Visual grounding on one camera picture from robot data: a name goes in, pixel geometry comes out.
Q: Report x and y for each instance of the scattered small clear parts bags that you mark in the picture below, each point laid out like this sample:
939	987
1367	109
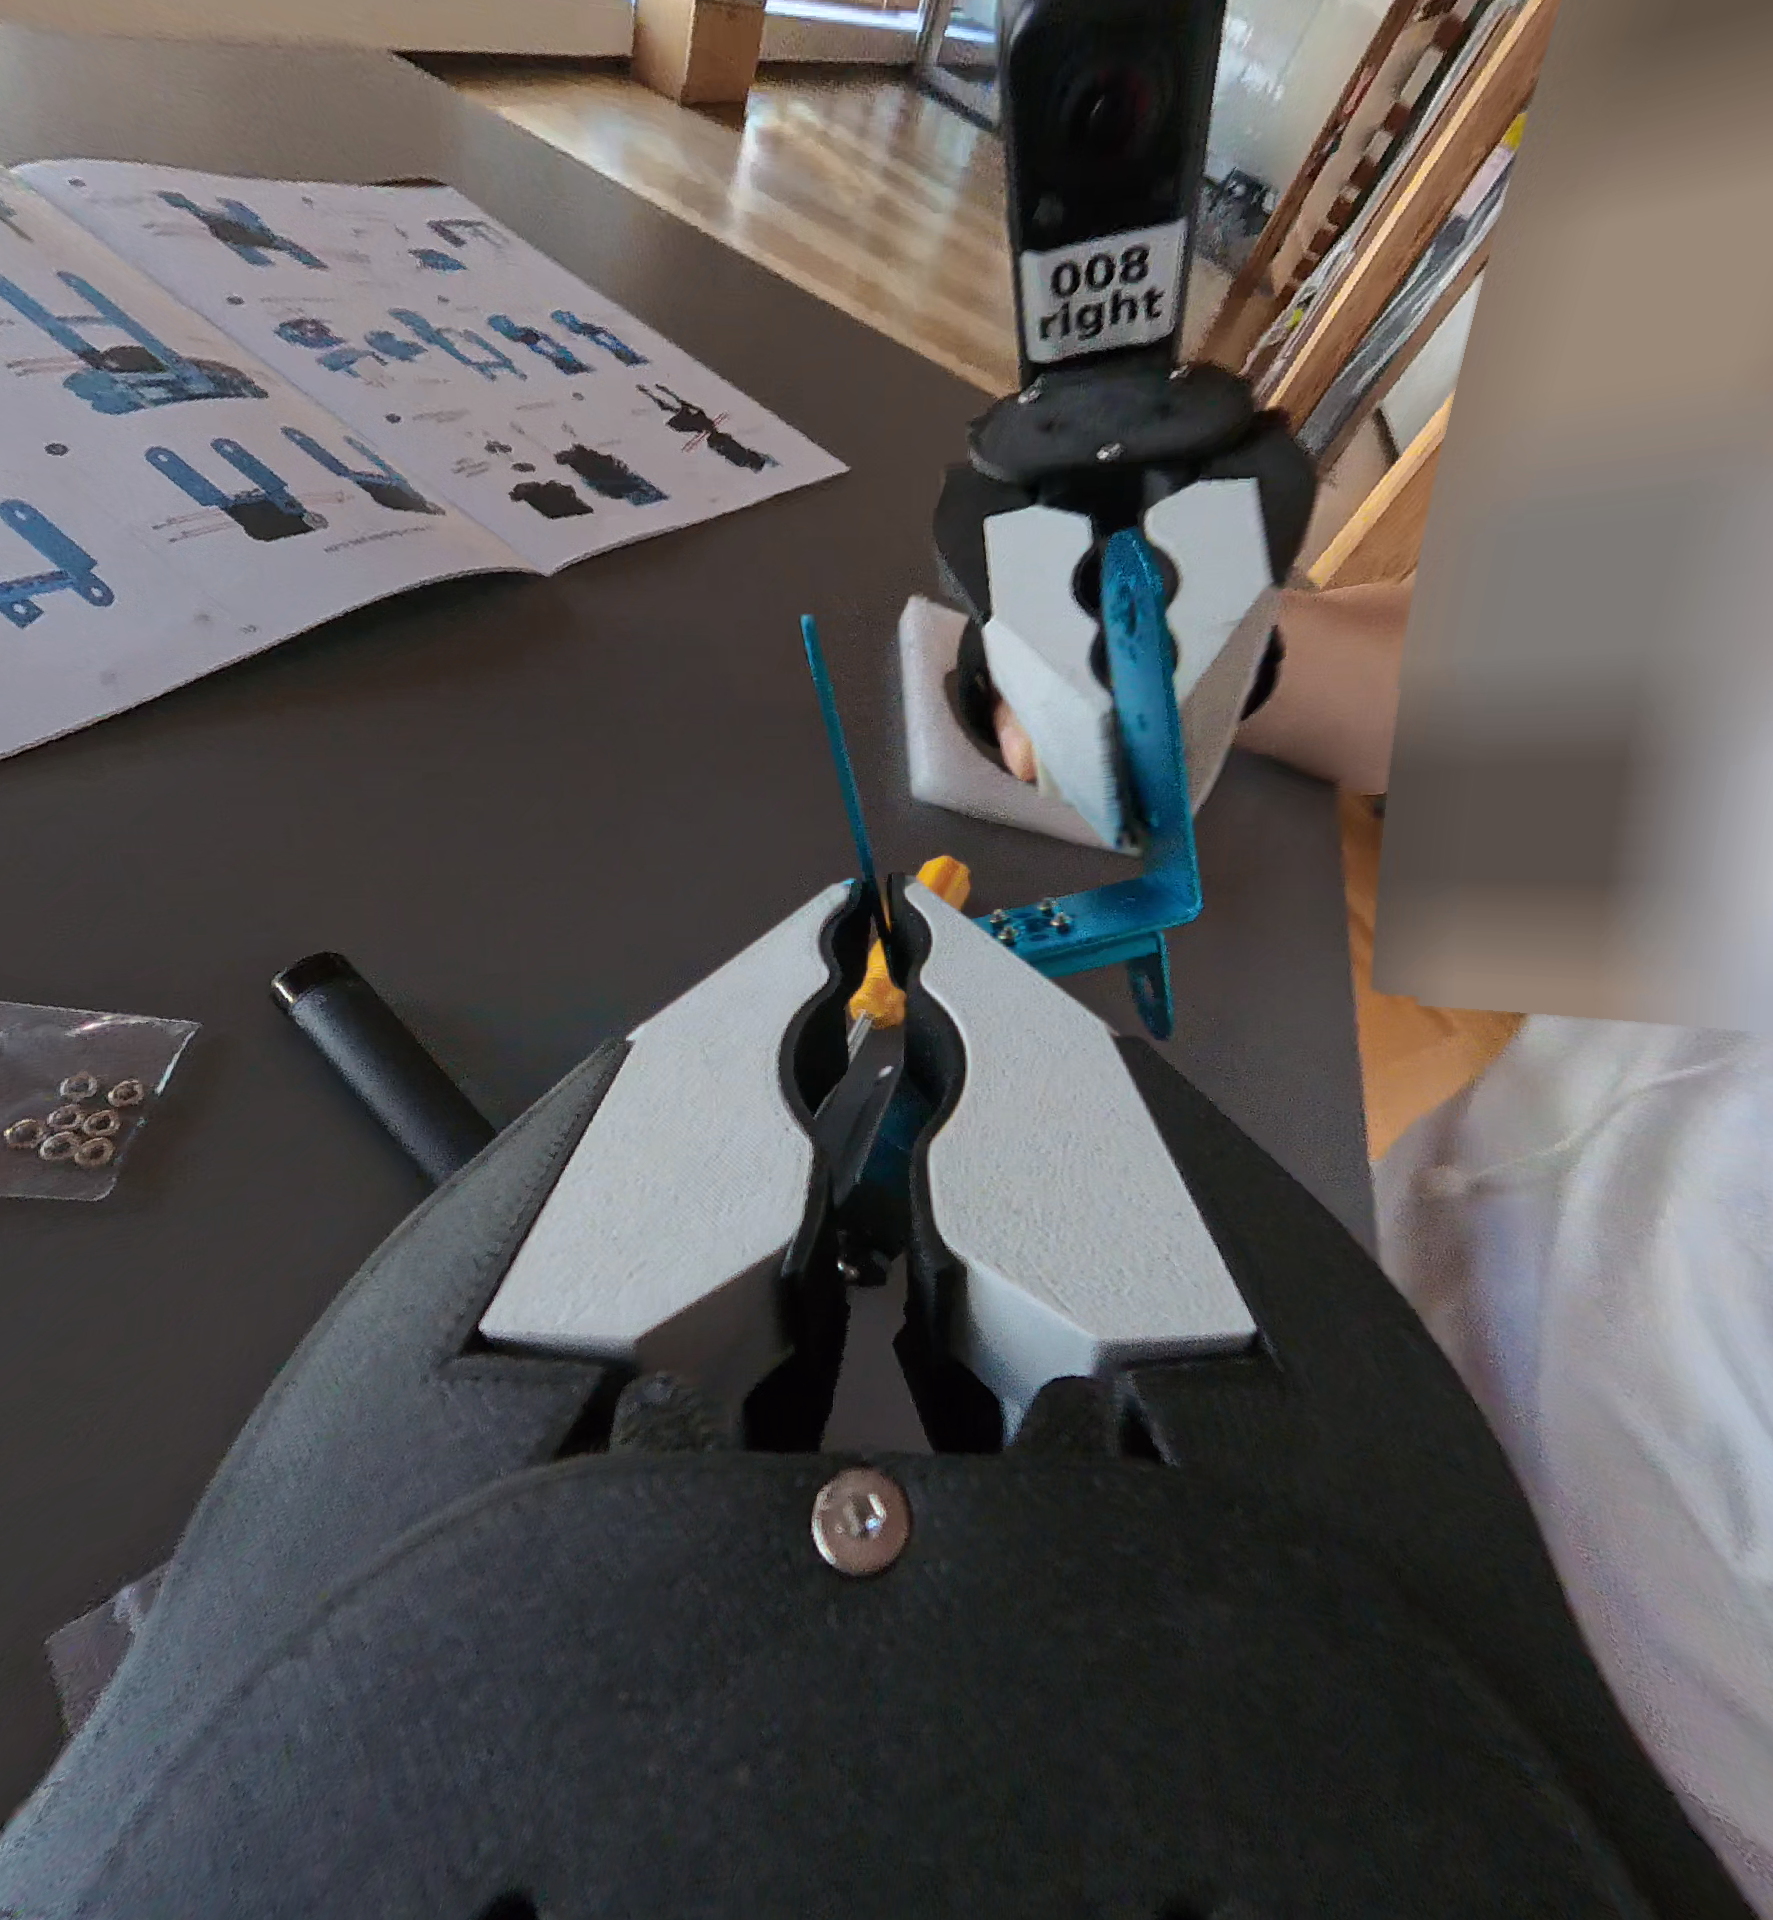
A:
16	1051

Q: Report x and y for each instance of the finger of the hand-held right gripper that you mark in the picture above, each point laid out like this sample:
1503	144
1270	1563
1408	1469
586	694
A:
1226	599
1043	646

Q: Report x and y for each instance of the black servo motor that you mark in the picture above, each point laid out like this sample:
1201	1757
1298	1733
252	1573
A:
857	1112

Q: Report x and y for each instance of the white foam piece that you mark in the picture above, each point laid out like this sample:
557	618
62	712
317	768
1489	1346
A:
931	719

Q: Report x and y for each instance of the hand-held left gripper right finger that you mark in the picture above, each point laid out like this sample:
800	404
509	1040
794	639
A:
1078	1199

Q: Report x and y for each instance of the black cylindrical tool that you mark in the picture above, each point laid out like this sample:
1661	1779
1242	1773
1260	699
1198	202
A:
376	1066

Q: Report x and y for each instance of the white t-shirt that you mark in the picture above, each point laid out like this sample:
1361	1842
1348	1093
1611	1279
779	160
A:
1650	1350

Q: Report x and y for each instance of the blue metal bracket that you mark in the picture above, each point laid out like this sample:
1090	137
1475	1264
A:
1147	750

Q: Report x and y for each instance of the open instruction booklet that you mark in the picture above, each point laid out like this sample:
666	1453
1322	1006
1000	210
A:
300	450

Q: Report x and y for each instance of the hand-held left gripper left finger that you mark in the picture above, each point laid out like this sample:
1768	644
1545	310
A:
660	1199

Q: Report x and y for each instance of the dark grey desk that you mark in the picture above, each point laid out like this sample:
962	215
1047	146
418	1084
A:
528	837

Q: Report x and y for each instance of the square wooden pillar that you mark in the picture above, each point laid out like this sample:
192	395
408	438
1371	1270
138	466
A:
701	43

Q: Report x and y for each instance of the person's right hand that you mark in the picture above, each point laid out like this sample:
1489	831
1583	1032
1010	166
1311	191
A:
1019	745

